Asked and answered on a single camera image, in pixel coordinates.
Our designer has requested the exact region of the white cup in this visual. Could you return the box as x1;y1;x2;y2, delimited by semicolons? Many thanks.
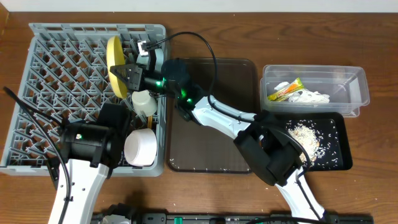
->
131;90;157;117

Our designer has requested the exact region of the yellow-green plate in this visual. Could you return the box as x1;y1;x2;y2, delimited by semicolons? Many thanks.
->
106;36;127;99

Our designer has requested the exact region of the light blue small plate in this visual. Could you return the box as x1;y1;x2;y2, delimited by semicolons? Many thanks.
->
154;49;164;73

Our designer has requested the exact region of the white bowl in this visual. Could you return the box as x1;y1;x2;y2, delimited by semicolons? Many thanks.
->
124;128;157;167

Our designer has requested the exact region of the green orange snack wrapper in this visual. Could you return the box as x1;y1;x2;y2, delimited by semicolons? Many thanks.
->
267;78;304;101

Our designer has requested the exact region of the white napkin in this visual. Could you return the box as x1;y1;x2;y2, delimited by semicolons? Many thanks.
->
284;88;330;103

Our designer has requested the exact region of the leftover rice pile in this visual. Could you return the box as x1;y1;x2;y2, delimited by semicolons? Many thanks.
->
285;119;339;168

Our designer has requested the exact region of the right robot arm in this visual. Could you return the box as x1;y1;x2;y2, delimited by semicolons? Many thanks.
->
106;36;326;223

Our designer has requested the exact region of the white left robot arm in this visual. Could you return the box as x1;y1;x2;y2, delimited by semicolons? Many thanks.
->
49;103;131;223

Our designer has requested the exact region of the black waste tray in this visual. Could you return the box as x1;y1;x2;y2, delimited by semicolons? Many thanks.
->
275;113;353;171

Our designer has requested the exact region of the grey plastic dish rack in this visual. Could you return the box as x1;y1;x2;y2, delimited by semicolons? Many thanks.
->
1;23;166;176

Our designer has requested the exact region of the dark brown serving tray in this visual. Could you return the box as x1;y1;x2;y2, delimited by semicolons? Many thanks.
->
166;58;260;174

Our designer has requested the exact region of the clear plastic container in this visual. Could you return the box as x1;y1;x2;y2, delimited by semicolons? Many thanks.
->
260;65;370;118

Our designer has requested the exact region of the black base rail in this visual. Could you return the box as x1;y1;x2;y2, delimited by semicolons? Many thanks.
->
93;212;374;224

